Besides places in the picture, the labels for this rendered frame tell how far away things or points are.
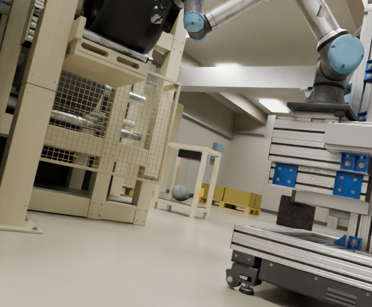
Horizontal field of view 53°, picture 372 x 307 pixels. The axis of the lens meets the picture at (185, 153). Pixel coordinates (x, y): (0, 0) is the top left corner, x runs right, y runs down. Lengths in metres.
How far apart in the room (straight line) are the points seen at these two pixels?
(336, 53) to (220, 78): 7.04
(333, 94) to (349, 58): 0.16
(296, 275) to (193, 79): 7.65
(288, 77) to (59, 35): 6.27
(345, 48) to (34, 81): 1.25
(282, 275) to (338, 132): 0.50
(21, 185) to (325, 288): 1.26
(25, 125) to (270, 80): 6.52
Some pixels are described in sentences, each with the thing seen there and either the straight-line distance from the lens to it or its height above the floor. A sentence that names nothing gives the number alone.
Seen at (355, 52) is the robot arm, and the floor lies 0.88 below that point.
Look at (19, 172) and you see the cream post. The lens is 1.75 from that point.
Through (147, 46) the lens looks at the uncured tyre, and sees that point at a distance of 1.89.
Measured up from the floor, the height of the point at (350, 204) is 0.38.
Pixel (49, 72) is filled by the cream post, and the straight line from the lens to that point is 1.79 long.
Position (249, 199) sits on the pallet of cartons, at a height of 0.34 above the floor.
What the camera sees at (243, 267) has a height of 0.09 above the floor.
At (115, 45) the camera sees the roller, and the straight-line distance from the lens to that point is 1.83.
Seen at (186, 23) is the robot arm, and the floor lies 0.91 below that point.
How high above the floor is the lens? 0.33
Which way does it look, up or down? 5 degrees up
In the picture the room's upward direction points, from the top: 12 degrees clockwise
